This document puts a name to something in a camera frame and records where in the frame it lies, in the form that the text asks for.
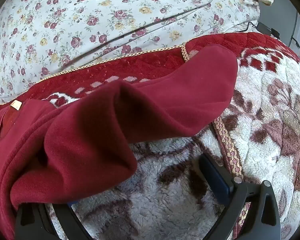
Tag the black power adapter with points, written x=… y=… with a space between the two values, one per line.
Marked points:
x=268 y=30

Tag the floral bedsheet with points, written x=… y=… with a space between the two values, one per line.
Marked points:
x=90 y=30

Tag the dark red fleece garment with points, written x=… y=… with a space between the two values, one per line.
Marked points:
x=90 y=130

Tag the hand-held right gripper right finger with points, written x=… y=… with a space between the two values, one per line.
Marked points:
x=220 y=181

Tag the red and white plush blanket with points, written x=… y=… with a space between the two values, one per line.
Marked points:
x=265 y=105

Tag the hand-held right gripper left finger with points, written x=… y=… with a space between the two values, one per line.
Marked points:
x=65 y=221

